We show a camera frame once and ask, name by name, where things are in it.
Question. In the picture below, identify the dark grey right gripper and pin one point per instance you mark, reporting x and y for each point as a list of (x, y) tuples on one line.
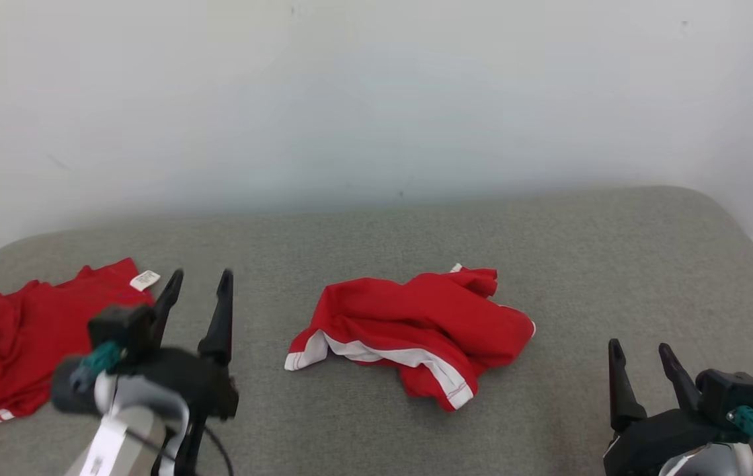
[(654, 443)]

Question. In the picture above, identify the red Bulls jersey white sleeves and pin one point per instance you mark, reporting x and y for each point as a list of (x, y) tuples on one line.
[(26, 337)]

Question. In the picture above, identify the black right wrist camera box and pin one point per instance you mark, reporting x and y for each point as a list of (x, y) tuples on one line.
[(733, 393)]

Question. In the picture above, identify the red shorts with white trim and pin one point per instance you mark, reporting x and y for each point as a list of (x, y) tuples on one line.
[(429, 317)]

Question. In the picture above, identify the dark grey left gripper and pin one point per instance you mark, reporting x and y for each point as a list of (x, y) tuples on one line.
[(204, 390)]

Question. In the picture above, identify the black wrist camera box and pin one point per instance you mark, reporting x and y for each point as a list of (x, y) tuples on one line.
[(121, 327), (733, 393)]

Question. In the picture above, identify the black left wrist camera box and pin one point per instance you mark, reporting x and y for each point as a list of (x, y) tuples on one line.
[(121, 327)]

